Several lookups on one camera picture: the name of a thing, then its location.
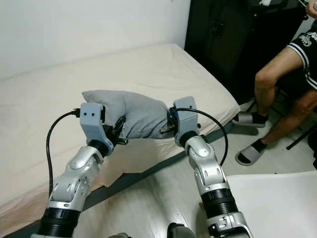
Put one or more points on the grey pillow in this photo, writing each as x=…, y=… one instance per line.
x=138, y=114

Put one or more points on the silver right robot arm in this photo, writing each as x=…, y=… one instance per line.
x=208, y=171

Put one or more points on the person's right hand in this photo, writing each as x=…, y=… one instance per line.
x=314, y=11

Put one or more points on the grey slide slipper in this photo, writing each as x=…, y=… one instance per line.
x=241, y=119
x=247, y=157

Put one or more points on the bed with cream sheet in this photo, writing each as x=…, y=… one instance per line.
x=59, y=84

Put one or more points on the black wardrobe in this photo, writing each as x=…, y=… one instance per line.
x=223, y=44

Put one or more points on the grey robot left leg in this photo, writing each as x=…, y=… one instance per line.
x=119, y=235

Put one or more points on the grey robot leg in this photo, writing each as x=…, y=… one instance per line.
x=119, y=235
x=183, y=231

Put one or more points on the grey robot right leg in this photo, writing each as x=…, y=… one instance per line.
x=183, y=231

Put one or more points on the person's bare left leg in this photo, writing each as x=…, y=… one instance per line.
x=294, y=114

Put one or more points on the person's black sports clothes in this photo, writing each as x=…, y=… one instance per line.
x=308, y=54

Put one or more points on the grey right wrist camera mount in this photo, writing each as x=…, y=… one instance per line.
x=187, y=116

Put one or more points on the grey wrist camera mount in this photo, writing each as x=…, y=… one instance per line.
x=187, y=116
x=93, y=116

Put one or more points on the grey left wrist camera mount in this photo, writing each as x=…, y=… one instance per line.
x=93, y=116

